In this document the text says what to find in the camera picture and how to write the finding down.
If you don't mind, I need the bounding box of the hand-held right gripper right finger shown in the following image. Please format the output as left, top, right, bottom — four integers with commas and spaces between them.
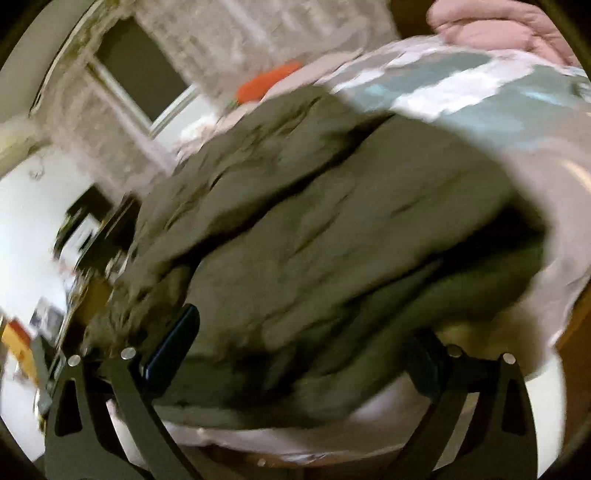
392, 330, 542, 480

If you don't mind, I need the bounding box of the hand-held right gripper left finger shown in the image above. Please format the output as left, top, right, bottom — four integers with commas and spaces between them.
44, 302, 205, 480

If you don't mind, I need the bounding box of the olive green hooded puffer jacket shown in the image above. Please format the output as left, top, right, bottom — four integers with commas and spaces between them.
83, 85, 551, 418

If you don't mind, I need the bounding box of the black desk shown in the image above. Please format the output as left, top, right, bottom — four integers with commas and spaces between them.
52, 185, 142, 288

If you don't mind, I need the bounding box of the black monitor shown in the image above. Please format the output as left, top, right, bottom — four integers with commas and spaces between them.
64, 185, 112, 224

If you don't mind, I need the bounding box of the narrow floral lace curtain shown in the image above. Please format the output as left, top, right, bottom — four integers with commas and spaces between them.
39, 58, 178, 201

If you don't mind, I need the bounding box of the orange carrot plush pillow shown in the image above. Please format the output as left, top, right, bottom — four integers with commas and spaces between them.
235, 61, 304, 105

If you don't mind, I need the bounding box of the dark window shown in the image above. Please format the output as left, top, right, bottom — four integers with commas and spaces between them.
93, 16, 193, 136

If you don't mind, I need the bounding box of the pink pillow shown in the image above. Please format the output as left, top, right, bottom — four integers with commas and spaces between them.
265, 55, 365, 100

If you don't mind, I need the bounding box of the wide floral lace curtain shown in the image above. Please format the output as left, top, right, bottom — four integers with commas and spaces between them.
134, 0, 403, 108

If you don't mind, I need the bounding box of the folded pink quilt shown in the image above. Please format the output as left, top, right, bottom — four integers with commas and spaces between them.
426, 0, 583, 68

